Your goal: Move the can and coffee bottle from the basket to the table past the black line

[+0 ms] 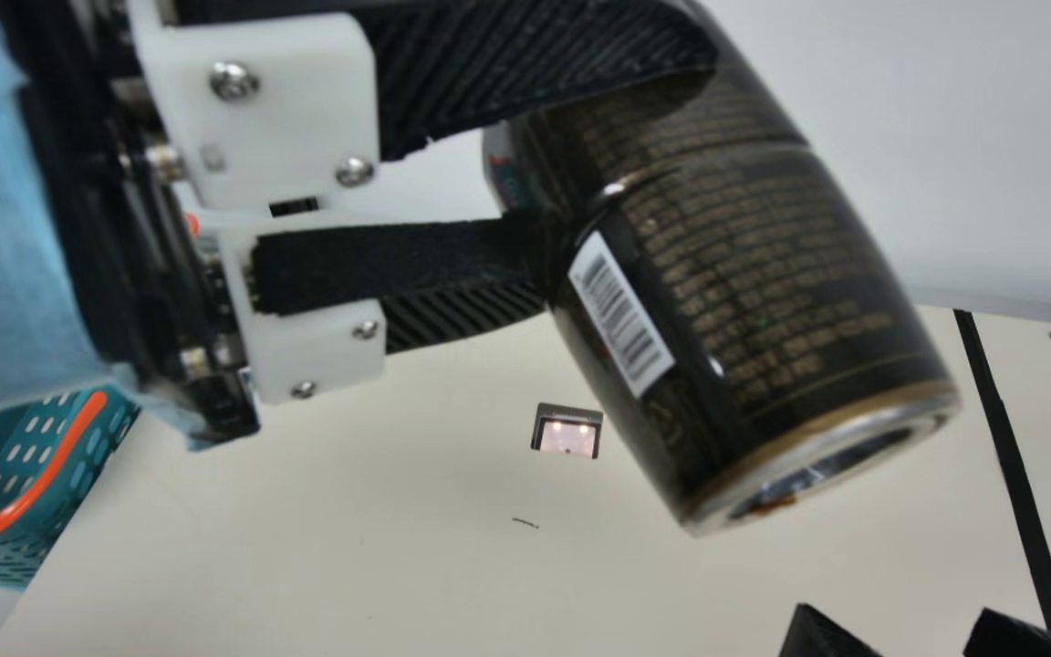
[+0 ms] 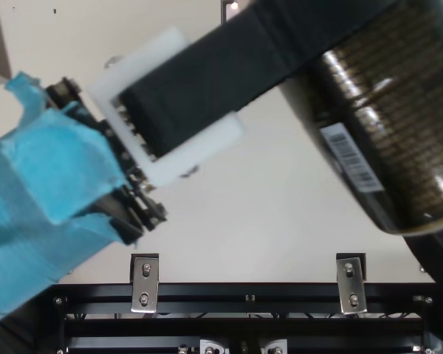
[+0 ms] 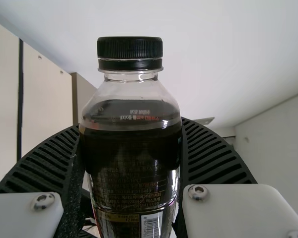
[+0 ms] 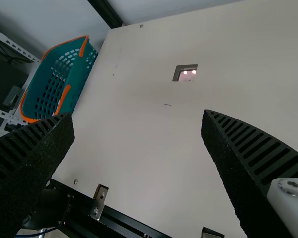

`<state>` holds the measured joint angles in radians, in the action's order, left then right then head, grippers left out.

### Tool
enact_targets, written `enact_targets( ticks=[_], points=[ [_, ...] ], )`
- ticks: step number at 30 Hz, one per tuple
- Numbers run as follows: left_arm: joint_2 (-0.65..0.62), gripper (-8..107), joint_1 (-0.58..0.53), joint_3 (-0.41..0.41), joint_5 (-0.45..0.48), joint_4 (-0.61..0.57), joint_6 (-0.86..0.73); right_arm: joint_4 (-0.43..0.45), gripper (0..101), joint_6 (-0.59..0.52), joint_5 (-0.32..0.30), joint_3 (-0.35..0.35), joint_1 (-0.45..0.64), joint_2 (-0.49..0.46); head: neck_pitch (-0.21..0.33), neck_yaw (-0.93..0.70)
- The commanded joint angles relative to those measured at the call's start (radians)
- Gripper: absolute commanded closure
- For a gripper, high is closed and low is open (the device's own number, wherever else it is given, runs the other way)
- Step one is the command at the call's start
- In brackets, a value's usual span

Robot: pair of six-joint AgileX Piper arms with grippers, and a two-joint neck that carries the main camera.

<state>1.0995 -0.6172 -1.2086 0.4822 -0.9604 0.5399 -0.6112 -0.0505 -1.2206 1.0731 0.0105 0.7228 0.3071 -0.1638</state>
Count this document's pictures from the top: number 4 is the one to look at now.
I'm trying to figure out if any blue cable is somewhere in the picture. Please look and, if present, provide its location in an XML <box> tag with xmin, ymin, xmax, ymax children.
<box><xmin>27</xmin><ymin>226</ymin><xmax>57</xmax><ymax>238</ymax></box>

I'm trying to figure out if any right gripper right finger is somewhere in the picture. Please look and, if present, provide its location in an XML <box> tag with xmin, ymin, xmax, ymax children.
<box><xmin>200</xmin><ymin>109</ymin><xmax>298</xmax><ymax>238</ymax></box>

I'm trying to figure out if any teal shopping basket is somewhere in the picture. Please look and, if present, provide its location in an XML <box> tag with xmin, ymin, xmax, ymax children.
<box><xmin>19</xmin><ymin>35</ymin><xmax>99</xmax><ymax>124</ymax></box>

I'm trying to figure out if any black post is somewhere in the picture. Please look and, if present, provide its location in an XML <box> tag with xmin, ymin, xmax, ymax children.
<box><xmin>87</xmin><ymin>0</ymin><xmax>126</xmax><ymax>29</ymax></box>

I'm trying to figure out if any white metal shelf rack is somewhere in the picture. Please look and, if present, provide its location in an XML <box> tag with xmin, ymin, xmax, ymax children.
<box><xmin>0</xmin><ymin>26</ymin><xmax>42</xmax><ymax>129</ymax></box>

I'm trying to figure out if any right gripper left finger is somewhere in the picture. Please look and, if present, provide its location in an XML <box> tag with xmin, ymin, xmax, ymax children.
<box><xmin>0</xmin><ymin>112</ymin><xmax>76</xmax><ymax>238</ymax></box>

